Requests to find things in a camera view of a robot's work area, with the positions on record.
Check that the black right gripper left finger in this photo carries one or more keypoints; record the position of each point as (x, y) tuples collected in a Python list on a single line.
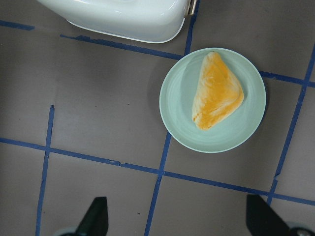
[(95, 222)]

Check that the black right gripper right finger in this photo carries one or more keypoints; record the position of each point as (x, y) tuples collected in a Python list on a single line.
[(261, 220)]

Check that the white toaster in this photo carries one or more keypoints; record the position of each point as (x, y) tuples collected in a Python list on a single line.
[(150, 21)]

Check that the light green plate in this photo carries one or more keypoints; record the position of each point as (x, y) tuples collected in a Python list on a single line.
[(176, 100)]

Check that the triangular toasted bread slice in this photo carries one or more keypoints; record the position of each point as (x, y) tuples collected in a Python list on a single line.
[(219, 93)]

